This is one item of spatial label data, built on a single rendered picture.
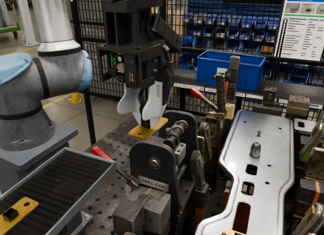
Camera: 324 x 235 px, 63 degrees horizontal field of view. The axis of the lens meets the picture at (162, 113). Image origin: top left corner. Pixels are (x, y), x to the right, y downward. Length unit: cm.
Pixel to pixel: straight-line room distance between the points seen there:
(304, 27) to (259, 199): 92
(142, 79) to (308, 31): 116
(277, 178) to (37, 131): 69
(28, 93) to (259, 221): 65
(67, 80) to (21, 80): 11
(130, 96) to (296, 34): 113
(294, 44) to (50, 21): 111
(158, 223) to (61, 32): 53
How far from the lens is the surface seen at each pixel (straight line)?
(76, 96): 376
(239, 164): 87
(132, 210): 57
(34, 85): 76
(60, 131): 86
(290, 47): 147
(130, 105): 45
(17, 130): 80
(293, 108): 123
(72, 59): 78
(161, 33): 41
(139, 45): 37
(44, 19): 78
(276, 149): 97
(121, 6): 35
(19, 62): 75
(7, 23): 852
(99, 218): 111
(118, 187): 121
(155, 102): 42
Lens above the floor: 152
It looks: 27 degrees down
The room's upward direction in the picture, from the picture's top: straight up
